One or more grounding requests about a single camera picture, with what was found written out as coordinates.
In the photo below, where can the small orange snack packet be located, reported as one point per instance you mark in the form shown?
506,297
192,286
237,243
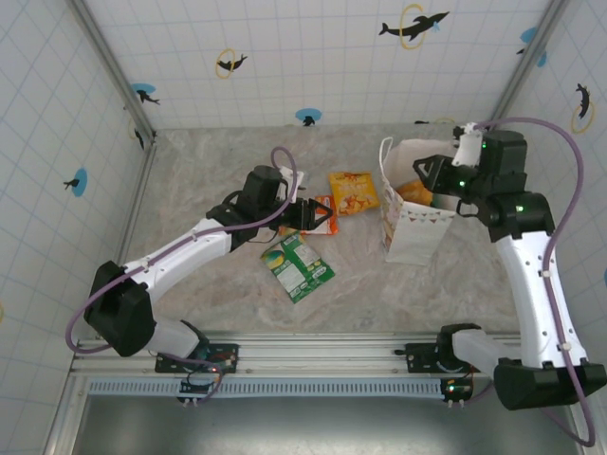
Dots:
332,225

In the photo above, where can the yellow chip bag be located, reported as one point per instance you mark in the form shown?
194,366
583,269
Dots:
353,194

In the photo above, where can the green snack bag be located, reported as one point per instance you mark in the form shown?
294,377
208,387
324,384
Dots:
294,270

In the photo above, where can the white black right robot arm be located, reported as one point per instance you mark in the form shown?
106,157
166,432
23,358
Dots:
531,294

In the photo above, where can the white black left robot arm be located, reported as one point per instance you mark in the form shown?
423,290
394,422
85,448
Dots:
185,251

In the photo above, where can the penguin blue oval sticker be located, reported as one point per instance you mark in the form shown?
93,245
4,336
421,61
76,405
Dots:
308,117

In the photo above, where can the shark blue oval sticker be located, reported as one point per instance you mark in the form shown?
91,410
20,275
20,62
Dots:
144,94

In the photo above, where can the seal blue oval sticker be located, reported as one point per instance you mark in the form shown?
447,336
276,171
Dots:
78,182

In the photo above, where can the aluminium corner post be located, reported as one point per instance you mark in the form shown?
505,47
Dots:
114,66
510,95

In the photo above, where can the aluminium side frame rail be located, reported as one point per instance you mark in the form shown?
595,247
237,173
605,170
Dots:
140,189

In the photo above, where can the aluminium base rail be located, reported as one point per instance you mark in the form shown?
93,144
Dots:
322,355

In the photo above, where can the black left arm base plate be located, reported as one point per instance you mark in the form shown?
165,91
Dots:
227,353

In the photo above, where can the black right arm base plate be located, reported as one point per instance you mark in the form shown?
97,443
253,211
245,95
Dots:
419,355

